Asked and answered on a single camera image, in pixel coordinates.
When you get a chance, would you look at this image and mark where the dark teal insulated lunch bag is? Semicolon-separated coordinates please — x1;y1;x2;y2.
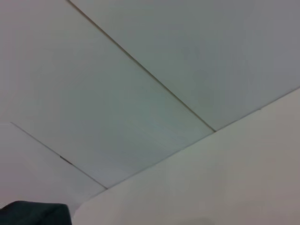
0;200;75;225

